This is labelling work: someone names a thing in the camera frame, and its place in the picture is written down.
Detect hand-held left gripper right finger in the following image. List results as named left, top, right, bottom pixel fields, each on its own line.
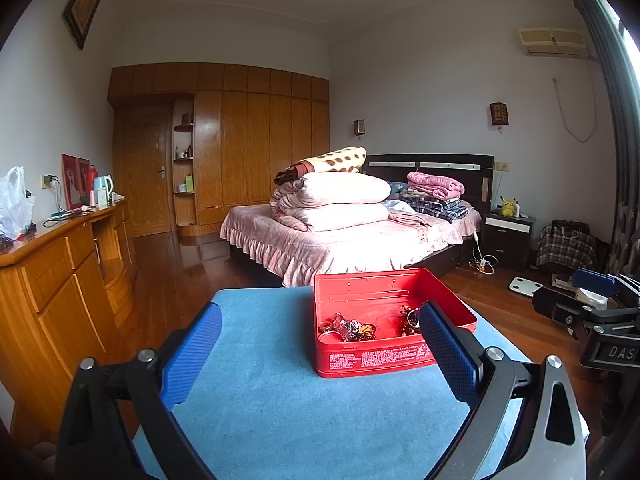
left=419, top=301, right=588, bottom=480

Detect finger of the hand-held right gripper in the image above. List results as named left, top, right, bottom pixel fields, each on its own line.
left=572, top=267, right=640, bottom=306
left=532, top=287, right=640, bottom=331

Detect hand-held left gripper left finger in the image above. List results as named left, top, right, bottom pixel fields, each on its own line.
left=57, top=302, right=223, bottom=480

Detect red tin box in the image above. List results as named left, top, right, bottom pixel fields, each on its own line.
left=313, top=267, right=478, bottom=380

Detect multicoloured bead bracelet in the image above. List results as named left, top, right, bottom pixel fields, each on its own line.
left=331, top=312, right=363, bottom=343

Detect white device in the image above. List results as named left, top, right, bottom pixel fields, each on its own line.
left=574, top=285, right=623, bottom=311

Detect white bathroom scale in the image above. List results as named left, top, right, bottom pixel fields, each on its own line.
left=509, top=276, right=544, bottom=297

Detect plaid bag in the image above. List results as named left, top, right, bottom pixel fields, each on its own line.
left=536, top=220, right=599, bottom=270

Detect floral patterned curtain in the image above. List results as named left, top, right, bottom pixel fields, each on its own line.
left=612, top=200, right=640, bottom=276

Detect dark nightstand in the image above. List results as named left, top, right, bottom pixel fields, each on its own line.
left=482, top=211, right=536, bottom=271

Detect blue tablecloth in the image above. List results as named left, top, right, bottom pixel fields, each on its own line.
left=132, top=287, right=591, bottom=480

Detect bed with pink bedspread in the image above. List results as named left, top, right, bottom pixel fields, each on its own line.
left=220, top=154, right=496, bottom=288

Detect plaid folded clothes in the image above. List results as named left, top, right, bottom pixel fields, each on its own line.
left=400, top=192, right=471, bottom=224

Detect dark bed headboard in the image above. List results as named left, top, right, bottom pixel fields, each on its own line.
left=361, top=154, right=495, bottom=211

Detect wooden dresser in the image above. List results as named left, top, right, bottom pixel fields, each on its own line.
left=0, top=199, right=138, bottom=446

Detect dark curtain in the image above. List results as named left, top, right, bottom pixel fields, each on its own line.
left=560, top=0, right=640, bottom=286

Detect pink folded duvet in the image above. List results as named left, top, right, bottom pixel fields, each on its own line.
left=272, top=202, right=391, bottom=232
left=270, top=172, right=392, bottom=211

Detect small pink folded blanket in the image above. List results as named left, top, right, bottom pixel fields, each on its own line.
left=406, top=171, right=466, bottom=200

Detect wooden door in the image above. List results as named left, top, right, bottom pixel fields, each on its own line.
left=114, top=110, right=176, bottom=238

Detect light electric kettle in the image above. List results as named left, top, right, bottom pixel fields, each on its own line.
left=93, top=175, right=115, bottom=207

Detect red framed picture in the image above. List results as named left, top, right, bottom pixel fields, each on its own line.
left=61, top=153, right=92, bottom=211

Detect wooden wardrobe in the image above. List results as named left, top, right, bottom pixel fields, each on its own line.
left=107, top=62, right=331, bottom=238

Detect beige spotted blanket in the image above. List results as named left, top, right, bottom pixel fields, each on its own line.
left=273, top=146, right=368, bottom=186

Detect white plastic bag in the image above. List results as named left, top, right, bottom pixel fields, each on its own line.
left=0, top=166, right=37, bottom=241

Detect air conditioner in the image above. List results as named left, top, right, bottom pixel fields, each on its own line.
left=518, top=27, right=589, bottom=59

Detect brown bead bracelet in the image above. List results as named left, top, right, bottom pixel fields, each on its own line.
left=398, top=304, right=425, bottom=338

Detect air conditioner cable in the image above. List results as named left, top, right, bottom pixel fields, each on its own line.
left=551, top=57, right=599, bottom=143

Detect dark framed wall picture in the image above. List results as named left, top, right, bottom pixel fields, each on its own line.
left=62, top=0, right=104, bottom=51

